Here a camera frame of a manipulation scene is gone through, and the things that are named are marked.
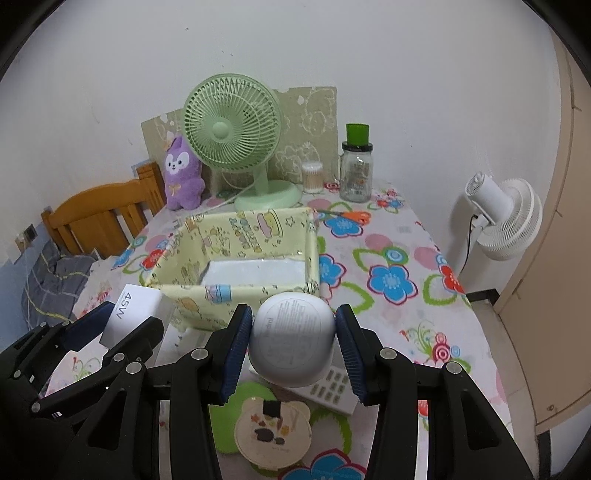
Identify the grey plaid blanket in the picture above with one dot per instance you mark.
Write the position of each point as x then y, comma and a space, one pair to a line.
51, 286

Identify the white standing fan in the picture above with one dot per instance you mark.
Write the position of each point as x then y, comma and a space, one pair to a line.
512, 217

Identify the cotton swab container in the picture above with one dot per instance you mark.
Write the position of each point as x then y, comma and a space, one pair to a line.
312, 177

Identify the beige door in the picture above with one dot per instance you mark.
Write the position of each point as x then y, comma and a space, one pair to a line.
554, 277

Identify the wall socket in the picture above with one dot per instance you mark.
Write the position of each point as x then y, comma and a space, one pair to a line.
28, 234

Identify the green desk fan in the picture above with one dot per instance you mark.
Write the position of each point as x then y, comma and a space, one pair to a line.
221, 129

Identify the glass jar with green lid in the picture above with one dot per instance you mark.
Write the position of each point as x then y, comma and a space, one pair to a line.
355, 175

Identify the beige patterned board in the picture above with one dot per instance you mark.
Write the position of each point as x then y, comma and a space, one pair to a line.
309, 120

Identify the yellow patterned storage box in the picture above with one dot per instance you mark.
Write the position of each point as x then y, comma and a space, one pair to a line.
231, 235

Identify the small blue printed card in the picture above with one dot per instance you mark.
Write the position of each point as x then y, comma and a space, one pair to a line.
137, 167

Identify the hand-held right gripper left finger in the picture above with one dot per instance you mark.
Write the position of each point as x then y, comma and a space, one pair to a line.
233, 350

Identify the white remote control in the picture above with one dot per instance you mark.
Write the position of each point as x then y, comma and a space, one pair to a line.
328, 390

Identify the bear face round lid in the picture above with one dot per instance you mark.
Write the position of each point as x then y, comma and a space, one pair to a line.
272, 434

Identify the white charger box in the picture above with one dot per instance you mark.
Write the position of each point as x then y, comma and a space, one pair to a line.
131, 307

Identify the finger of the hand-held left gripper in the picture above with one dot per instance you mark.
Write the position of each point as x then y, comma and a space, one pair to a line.
87, 323
138, 341

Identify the wooden chair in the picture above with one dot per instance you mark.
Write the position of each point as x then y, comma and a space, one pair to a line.
92, 207

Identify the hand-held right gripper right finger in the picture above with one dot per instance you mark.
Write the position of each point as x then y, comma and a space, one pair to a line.
348, 355

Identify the purple plush toy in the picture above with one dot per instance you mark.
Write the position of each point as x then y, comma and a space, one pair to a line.
182, 180

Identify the orange scissors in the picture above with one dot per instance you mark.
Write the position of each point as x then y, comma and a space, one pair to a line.
355, 216

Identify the white rounded earbud case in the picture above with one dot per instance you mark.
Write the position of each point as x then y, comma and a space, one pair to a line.
291, 337

